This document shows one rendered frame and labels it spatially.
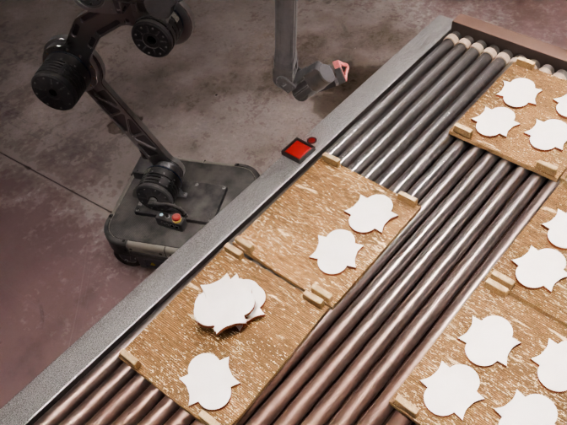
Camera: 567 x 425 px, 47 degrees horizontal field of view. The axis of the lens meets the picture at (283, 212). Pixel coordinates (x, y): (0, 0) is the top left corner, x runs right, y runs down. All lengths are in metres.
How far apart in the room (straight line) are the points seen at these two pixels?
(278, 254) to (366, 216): 0.27
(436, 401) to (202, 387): 0.53
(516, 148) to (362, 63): 1.95
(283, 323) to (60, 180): 2.15
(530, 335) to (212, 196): 1.62
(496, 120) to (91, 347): 1.34
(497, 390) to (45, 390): 1.07
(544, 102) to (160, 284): 1.30
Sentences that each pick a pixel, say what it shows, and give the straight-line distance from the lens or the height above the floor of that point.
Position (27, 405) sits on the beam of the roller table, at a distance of 1.75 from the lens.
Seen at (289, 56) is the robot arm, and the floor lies 1.28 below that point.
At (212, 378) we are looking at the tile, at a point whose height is 0.95.
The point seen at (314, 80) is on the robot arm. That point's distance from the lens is 1.83.
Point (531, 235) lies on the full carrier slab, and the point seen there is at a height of 0.94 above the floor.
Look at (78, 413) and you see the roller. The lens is 1.68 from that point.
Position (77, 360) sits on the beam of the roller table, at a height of 0.92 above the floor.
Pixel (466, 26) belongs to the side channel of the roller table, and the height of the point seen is 0.95.
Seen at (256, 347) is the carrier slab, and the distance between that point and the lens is 1.61.
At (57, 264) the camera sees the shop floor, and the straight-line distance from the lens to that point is 3.20.
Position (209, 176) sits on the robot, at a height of 0.24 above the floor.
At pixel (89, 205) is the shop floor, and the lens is 3.37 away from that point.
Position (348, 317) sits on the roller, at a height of 0.92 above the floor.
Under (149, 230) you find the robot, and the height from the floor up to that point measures 0.24.
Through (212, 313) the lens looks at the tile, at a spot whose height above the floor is 1.00.
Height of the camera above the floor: 2.34
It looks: 50 degrees down
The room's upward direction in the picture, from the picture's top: 9 degrees counter-clockwise
